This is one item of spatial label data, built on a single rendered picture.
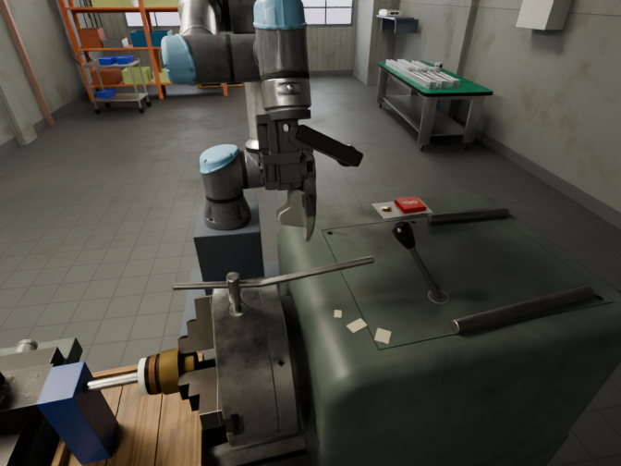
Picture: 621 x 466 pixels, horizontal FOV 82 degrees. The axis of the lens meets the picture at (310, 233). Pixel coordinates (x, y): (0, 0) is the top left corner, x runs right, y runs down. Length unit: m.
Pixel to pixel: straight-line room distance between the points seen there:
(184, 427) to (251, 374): 0.36
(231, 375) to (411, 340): 0.30
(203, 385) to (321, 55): 9.23
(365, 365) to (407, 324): 0.11
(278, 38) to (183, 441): 0.82
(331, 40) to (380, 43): 1.50
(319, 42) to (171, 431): 9.17
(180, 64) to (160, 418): 0.77
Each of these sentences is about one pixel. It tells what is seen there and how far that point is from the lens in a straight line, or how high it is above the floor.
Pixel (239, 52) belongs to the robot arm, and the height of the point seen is 1.63.
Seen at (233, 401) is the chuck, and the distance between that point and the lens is 0.67.
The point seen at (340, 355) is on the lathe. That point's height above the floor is 1.25.
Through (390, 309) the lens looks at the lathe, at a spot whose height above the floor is 1.26.
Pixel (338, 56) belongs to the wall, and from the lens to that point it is 9.77.
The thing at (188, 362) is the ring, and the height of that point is 1.11.
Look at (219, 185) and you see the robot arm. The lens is 1.09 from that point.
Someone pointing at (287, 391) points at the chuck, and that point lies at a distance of 0.67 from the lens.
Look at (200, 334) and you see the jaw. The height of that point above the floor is 1.14.
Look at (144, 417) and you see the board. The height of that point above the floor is 0.88.
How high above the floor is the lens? 1.71
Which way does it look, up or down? 34 degrees down
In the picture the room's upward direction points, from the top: straight up
